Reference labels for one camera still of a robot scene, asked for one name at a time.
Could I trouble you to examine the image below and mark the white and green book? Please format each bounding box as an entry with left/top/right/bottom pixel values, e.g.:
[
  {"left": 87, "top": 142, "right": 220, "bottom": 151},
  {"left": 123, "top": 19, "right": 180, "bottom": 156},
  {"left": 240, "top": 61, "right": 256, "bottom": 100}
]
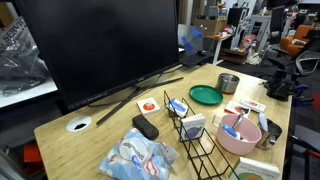
[{"left": 228, "top": 156, "right": 282, "bottom": 180}]

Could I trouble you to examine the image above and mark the white book with blue stripe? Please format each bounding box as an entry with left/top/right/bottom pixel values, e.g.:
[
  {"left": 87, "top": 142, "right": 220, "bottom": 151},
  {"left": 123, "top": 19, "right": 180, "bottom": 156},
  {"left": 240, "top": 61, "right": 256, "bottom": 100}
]
[{"left": 165, "top": 97, "right": 190, "bottom": 118}]

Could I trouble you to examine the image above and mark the white red abc book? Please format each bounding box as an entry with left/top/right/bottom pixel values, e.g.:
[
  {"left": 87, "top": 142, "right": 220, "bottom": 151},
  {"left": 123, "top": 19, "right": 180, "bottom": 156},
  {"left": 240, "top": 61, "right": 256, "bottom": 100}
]
[{"left": 224, "top": 100, "right": 252, "bottom": 118}]

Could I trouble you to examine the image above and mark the small white orange book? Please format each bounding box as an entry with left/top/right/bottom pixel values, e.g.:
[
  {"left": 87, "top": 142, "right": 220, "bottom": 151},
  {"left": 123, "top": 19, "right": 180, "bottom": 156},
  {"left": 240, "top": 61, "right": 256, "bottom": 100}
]
[{"left": 240, "top": 98, "right": 267, "bottom": 114}]

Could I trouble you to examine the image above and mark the white card with orange circle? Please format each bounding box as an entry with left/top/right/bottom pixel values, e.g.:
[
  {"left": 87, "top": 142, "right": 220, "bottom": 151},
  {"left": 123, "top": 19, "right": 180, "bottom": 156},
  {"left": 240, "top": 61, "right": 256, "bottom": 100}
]
[{"left": 136, "top": 97, "right": 161, "bottom": 117}]

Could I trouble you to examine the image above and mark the black monitor stand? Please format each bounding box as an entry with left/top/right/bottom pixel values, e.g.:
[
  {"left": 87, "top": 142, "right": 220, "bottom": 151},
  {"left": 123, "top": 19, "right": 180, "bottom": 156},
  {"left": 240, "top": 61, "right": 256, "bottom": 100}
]
[{"left": 95, "top": 77, "right": 184, "bottom": 127}]

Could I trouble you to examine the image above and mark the black glasses case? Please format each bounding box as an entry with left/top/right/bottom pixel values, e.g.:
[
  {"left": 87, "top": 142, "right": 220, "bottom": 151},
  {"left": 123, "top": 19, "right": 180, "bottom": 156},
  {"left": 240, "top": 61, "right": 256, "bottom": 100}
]
[{"left": 131, "top": 113, "right": 160, "bottom": 141}]

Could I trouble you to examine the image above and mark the green round plate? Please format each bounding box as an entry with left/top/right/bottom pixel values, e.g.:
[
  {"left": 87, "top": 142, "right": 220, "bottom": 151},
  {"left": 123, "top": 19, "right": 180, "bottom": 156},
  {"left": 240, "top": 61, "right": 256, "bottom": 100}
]
[{"left": 188, "top": 84, "right": 224, "bottom": 106}]

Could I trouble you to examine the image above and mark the clear panel with blue tape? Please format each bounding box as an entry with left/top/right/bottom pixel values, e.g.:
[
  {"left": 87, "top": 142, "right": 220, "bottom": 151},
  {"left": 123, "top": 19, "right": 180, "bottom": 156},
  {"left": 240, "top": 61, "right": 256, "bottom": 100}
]
[{"left": 181, "top": 26, "right": 204, "bottom": 53}]

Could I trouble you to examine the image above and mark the stainless steel bowl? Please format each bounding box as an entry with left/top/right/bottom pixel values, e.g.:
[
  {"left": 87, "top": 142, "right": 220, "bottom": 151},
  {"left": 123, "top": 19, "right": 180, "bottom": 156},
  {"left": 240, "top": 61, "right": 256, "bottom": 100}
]
[{"left": 216, "top": 73, "right": 241, "bottom": 95}]

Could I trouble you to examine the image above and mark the blue white plastic bag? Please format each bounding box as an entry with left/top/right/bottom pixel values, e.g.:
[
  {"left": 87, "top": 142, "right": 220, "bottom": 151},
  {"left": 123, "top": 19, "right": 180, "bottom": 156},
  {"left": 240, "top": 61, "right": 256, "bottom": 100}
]
[{"left": 97, "top": 127, "right": 180, "bottom": 180}]

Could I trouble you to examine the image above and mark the large black computer monitor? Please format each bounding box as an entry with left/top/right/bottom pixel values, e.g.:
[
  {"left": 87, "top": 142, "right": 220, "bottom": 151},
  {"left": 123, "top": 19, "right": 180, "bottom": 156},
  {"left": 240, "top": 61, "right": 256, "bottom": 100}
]
[{"left": 14, "top": 0, "right": 181, "bottom": 113}]

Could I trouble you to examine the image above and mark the blue white plastic spoon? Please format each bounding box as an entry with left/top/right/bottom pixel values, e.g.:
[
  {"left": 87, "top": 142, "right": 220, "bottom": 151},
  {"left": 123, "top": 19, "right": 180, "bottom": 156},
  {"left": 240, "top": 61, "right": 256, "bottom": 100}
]
[
  {"left": 221, "top": 123, "right": 242, "bottom": 140},
  {"left": 257, "top": 112, "right": 269, "bottom": 133}
]

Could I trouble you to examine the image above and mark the brown cardboard box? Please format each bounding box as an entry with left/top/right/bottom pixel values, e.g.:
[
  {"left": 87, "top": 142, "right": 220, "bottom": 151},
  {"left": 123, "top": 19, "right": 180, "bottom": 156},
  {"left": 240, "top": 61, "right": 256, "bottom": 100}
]
[{"left": 193, "top": 17, "right": 228, "bottom": 37}]

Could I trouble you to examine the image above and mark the metal spoon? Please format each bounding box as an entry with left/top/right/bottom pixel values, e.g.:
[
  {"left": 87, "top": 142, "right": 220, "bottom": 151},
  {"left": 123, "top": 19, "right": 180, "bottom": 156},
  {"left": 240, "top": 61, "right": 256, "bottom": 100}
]
[{"left": 231, "top": 112, "right": 245, "bottom": 132}]

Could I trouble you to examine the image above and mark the steel measuring cup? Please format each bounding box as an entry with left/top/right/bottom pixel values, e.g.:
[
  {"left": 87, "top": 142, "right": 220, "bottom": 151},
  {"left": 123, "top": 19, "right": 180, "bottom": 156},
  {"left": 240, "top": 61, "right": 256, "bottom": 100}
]
[{"left": 255, "top": 118, "right": 283, "bottom": 150}]

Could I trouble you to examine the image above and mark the orange sofa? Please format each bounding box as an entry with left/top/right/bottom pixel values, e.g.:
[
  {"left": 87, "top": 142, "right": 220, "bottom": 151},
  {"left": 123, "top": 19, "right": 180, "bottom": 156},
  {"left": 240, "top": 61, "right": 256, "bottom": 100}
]
[{"left": 279, "top": 24, "right": 316, "bottom": 58}]

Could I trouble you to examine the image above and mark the black wire rack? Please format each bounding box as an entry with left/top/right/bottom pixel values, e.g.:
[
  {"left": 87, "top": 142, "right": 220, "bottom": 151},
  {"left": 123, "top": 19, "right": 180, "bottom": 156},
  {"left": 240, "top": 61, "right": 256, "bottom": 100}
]
[{"left": 162, "top": 90, "right": 241, "bottom": 180}]

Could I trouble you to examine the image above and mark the pink bowl with handles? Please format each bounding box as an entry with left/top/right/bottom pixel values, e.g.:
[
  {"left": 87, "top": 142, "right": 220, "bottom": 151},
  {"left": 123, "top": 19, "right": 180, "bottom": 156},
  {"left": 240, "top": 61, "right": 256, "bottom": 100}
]
[{"left": 212, "top": 113, "right": 263, "bottom": 157}]

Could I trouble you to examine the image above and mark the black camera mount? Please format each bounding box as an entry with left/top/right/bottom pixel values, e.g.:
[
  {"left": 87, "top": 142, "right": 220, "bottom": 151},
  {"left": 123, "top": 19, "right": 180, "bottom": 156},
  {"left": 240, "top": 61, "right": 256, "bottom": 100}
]
[{"left": 265, "top": 68, "right": 294, "bottom": 102}]

